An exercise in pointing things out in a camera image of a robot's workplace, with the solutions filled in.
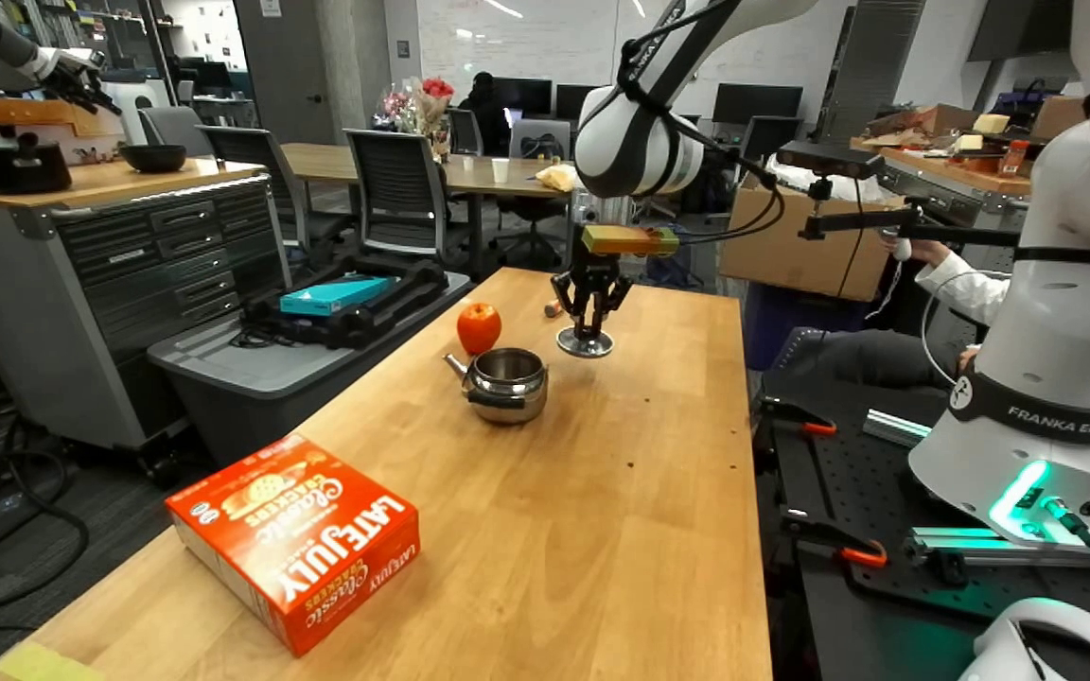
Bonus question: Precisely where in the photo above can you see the silver metal bar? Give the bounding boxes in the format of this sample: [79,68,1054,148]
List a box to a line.
[857,406,939,452]

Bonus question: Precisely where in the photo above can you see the light grey office chair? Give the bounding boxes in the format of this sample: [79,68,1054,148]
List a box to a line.
[140,102,214,159]

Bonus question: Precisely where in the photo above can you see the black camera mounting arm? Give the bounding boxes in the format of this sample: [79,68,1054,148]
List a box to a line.
[797,173,1029,251]

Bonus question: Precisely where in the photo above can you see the steel teapot with black handle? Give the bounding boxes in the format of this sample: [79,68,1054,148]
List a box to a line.
[442,344,553,426]

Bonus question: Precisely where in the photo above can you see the black perforated robot table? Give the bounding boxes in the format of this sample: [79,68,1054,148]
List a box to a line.
[754,376,1090,681]

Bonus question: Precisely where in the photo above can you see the person in dark clothes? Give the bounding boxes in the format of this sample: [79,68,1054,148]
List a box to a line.
[460,68,517,159]

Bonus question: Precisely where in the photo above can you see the white curved tube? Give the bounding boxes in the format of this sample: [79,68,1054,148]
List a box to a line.
[956,594,1090,681]

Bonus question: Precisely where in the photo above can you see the yellowish wrist camera box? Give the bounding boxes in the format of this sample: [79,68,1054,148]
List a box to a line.
[579,223,682,260]

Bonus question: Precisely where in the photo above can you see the yellow sponge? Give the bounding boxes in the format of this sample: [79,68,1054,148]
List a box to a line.
[0,641,104,681]

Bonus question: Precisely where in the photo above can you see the steel teapot lid black knob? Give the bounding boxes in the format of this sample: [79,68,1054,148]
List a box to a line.
[553,326,615,363]

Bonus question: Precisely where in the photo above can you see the black bowl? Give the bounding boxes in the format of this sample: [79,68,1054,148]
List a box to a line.
[118,141,191,179]

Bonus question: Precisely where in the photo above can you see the grey drawer cabinet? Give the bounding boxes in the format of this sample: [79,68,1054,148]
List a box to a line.
[0,155,294,455]

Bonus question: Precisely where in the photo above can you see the seated operator dark legs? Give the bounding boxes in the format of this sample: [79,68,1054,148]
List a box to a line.
[764,322,955,397]

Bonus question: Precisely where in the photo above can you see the yellow bag of bread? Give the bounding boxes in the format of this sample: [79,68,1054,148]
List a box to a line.
[535,159,579,197]

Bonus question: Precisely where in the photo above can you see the teal case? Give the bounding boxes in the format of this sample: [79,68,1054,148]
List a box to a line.
[276,273,398,322]

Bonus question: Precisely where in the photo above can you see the black floor cables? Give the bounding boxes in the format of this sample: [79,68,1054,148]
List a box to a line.
[0,407,93,618]

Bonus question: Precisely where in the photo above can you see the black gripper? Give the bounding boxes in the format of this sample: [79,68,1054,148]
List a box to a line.
[548,255,635,344]

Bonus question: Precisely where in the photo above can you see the white sleeved operator forearm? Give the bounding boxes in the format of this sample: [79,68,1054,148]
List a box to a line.
[912,242,1014,329]

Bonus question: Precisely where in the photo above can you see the orange red fruit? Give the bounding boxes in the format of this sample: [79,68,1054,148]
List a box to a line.
[453,300,506,358]

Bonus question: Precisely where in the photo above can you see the long wooden office table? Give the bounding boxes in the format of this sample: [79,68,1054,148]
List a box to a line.
[276,141,585,275]

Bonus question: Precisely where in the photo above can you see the dark office chair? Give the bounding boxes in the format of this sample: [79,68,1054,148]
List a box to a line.
[201,122,314,259]

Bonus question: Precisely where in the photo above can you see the orange black bar clamp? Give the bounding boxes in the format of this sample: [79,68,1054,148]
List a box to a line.
[758,395,845,447]
[784,502,892,578]

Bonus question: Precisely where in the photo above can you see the grey plastic tote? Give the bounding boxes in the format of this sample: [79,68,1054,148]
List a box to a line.
[143,270,476,462]

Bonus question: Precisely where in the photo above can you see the black bag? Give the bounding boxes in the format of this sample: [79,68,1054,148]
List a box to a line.
[238,259,449,351]

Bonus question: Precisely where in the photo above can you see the bouquet of flowers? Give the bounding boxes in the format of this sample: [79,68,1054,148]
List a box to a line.
[377,73,460,136]

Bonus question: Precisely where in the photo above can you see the black computer monitor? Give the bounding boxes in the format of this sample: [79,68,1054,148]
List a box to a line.
[553,83,598,129]
[712,83,808,129]
[493,76,557,126]

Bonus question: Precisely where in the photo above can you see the orange Late July cracker box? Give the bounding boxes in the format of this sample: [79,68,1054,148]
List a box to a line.
[162,436,425,657]

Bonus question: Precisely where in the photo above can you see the grey mesh office chair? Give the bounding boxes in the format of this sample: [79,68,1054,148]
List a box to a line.
[345,126,453,260]

